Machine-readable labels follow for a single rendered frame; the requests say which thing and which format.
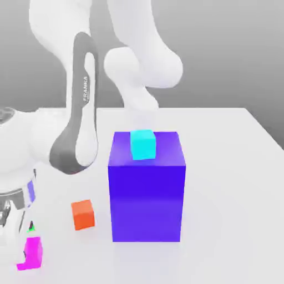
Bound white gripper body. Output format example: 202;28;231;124
0;229;29;267

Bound small magenta cube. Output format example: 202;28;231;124
16;236;43;272

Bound small orange cube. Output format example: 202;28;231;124
70;199;96;231

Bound small cyan cube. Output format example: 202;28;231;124
130;129;156;161

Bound large blue box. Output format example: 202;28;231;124
107;131;186;243

